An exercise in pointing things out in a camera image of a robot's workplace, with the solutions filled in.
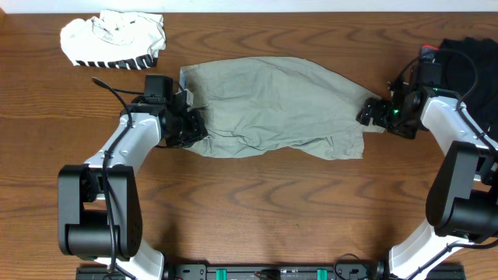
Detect khaki green shorts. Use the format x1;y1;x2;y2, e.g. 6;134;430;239
180;57;384;160

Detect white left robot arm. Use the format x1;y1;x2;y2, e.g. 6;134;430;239
58;89;207;279

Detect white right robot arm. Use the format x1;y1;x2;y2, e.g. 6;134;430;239
356;86;497;279

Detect black garment with white marks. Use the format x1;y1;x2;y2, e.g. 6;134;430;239
435;37;497;140

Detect white black folded shirt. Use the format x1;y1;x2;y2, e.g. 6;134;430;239
60;10;167;70

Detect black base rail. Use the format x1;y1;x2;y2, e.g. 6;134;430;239
75;262;467;280

